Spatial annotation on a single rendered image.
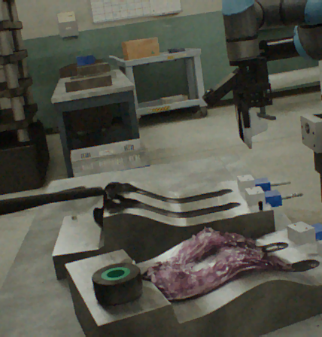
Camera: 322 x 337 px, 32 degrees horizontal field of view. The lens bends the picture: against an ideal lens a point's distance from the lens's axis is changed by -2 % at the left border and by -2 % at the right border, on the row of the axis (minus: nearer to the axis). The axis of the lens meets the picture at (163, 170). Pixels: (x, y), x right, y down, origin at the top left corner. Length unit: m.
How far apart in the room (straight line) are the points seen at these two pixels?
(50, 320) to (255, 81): 0.71
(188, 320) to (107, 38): 6.88
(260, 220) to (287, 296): 0.33
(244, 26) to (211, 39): 6.52
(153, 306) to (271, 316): 0.21
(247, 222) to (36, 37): 6.58
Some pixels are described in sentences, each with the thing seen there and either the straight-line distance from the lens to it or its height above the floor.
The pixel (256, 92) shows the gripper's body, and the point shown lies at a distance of 1.37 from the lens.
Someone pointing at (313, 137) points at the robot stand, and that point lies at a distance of 1.66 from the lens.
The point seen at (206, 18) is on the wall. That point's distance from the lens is 7.84.
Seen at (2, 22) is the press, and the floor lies 1.48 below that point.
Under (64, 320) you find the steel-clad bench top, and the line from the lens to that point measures 1.14.
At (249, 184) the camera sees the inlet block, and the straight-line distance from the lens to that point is 1.42.
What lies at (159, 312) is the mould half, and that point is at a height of 0.90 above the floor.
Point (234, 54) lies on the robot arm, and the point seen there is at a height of 1.22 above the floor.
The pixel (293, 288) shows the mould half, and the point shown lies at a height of 0.87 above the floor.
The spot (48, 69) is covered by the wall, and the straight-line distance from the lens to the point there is 7.70.
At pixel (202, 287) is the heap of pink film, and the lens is 0.98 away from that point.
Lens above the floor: 1.33
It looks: 15 degrees down
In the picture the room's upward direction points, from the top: 8 degrees counter-clockwise
